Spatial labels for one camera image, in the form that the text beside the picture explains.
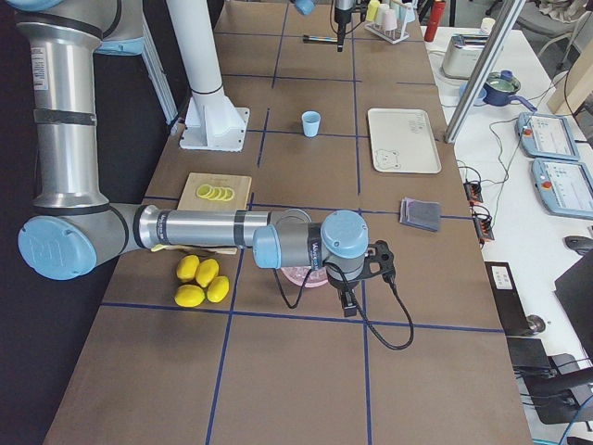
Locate wooden cutting board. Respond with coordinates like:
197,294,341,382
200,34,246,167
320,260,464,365
175,172,254,257

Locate white cup rack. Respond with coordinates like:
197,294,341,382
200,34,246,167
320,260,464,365
364,0,416,45

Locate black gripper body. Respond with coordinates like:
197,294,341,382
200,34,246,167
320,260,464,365
326,263,363,292
334,0,353,23

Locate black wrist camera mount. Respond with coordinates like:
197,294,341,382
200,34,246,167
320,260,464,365
362,240,396,283

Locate dark blue saucepan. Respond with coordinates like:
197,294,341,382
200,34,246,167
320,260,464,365
484,70,537,112

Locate striped metal muddler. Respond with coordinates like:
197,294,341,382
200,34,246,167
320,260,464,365
302,34,337,45

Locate light blue cup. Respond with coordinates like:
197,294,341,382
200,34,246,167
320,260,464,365
301,110,321,138

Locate yellow cup on rack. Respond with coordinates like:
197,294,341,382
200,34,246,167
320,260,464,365
366,0,381,22

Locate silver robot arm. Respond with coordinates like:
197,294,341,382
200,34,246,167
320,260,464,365
1,4,169,326
290,0,356,53

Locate cream bear tray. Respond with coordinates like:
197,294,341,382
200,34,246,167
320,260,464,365
367,108,441,174

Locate cream toaster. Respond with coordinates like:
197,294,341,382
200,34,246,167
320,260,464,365
441,34,488,80

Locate lemon slices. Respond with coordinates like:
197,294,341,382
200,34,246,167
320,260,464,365
196,184,235,202

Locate grey folded cloth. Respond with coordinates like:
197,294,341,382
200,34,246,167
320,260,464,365
399,197,441,232

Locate blue bowl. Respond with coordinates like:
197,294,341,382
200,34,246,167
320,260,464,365
459,83,486,107

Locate yellow lemon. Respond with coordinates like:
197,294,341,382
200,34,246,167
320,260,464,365
195,258,220,287
206,275,230,303
176,255,200,283
174,284,206,308

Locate red bottle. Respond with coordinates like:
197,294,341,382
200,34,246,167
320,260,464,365
424,0,446,43

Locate teach pendant tablet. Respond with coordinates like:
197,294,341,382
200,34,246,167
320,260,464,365
516,112,580,161
531,158,592,220

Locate white pillar with base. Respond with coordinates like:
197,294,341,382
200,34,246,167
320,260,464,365
167,0,250,152

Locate pink bowl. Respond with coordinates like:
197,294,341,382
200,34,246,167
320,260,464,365
281,266,328,288

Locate aluminium frame post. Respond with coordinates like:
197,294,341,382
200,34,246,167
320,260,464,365
444,0,526,144

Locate pink cup on rack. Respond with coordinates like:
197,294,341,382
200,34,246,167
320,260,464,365
377,8,397,32

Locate yellow-green plastic knife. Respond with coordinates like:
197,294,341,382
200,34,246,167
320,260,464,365
150,244,169,252

